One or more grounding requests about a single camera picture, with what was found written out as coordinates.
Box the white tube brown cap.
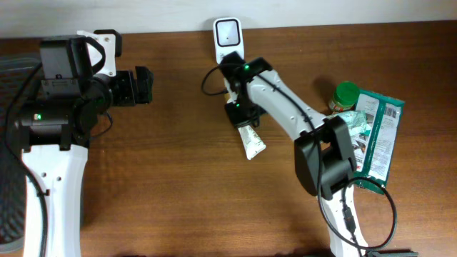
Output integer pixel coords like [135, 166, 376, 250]
[238, 125, 266, 160]

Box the green lid jar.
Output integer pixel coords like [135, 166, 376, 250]
[328, 81, 360, 112]

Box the mint green tissue pack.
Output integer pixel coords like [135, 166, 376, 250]
[327, 111, 372, 136]

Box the green 3M wipes package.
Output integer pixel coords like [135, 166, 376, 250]
[351, 90, 405, 187]

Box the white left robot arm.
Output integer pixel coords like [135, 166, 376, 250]
[4, 29, 154, 256]

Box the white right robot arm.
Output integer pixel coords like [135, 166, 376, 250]
[219, 51, 368, 256]

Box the white barcode scanner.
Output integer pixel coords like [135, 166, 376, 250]
[213, 17, 244, 64]

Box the grey plastic basket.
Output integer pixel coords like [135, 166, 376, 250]
[1, 54, 40, 254]

